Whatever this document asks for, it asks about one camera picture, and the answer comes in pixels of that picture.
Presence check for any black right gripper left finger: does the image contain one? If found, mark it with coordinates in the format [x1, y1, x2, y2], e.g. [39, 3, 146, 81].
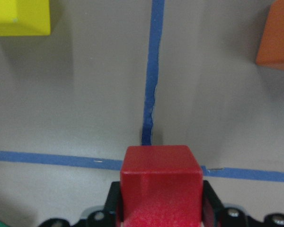
[39, 181, 121, 227]

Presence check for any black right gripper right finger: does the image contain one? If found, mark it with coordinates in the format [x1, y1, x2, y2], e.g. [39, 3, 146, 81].
[202, 180, 284, 227]

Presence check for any red wooden block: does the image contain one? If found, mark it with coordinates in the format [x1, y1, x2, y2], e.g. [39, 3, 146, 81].
[120, 145, 203, 227]

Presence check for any orange wooden block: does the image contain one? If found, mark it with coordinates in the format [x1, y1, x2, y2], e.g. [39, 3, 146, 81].
[256, 0, 284, 70]

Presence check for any yellow wooden block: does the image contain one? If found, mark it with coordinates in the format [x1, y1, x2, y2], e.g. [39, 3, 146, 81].
[0, 0, 51, 36]

